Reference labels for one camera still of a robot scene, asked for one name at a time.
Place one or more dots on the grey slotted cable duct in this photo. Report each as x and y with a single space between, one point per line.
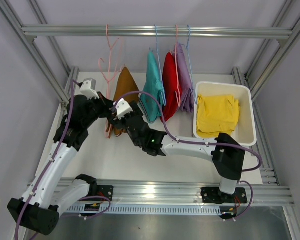
129 209

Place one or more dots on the aluminium left frame post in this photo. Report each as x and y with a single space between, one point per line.
16 24

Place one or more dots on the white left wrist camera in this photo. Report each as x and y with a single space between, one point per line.
88 88

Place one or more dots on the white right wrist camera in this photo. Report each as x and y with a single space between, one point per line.
122 108

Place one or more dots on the pink hanger of yellow trousers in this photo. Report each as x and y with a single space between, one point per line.
111 47

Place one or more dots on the white plastic basket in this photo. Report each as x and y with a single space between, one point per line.
245 131

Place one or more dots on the aluminium hanging rail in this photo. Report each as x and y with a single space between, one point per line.
49 30

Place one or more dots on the red trousers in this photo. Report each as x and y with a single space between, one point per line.
169 78

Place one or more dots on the teal trousers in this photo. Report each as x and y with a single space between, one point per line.
149 106

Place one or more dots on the yellow trousers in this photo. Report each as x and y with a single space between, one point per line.
217 114

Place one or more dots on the lilac trousers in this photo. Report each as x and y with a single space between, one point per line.
185 81

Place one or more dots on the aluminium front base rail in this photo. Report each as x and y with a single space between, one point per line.
188 194

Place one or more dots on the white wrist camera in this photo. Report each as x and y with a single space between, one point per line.
122 108
88 88

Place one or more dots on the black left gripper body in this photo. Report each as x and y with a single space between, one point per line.
98 109

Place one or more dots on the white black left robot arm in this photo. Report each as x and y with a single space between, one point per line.
39 209

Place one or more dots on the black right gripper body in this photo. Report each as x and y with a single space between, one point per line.
121 123

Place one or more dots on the aluminium right frame post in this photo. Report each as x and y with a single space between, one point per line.
272 52

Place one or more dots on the brown trousers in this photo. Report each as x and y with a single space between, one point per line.
125 84

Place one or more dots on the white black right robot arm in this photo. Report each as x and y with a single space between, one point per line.
224 152

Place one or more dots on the aluminium frame post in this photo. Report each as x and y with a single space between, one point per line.
16 24
272 52

